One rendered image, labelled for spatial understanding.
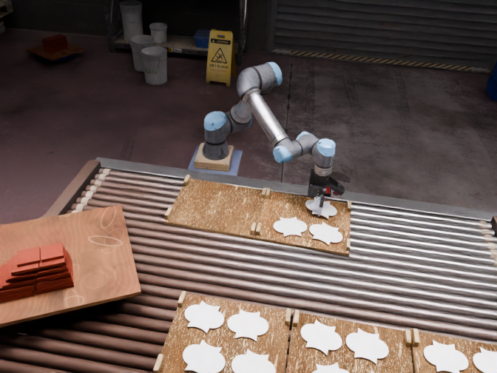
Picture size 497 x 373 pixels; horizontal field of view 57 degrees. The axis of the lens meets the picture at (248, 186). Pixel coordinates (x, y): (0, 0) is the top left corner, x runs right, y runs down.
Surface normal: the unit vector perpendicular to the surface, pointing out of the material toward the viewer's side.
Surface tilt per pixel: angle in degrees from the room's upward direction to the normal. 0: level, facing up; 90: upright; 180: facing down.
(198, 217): 0
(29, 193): 0
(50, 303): 0
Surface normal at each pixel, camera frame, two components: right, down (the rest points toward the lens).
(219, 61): -0.16, 0.36
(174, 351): 0.05, -0.80
